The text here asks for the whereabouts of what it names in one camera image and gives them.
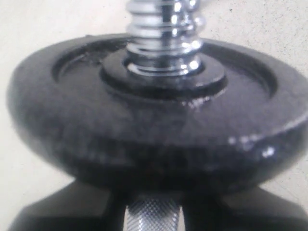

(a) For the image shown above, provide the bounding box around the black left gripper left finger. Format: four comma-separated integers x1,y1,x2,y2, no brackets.
9,181,128,231

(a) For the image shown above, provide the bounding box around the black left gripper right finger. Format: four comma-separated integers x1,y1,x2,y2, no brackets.
182,187,308,231

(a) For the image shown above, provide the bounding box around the black weight plate end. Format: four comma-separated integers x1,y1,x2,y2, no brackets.
7,34,308,194

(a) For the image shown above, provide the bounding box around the chrome threaded dumbbell bar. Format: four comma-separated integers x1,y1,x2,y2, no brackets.
127,0,205,231

